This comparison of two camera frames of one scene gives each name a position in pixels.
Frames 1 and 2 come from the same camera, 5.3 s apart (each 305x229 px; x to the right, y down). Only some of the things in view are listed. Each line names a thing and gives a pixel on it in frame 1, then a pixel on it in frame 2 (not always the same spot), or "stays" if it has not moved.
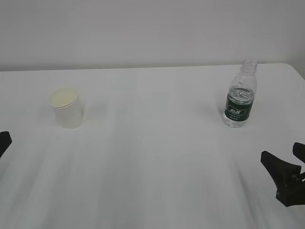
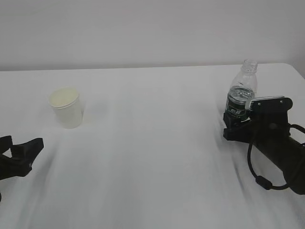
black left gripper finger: x=5 y=141 to x=23 y=156
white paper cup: x=66 y=102 stays
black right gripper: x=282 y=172 to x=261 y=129
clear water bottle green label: x=240 y=96 stays
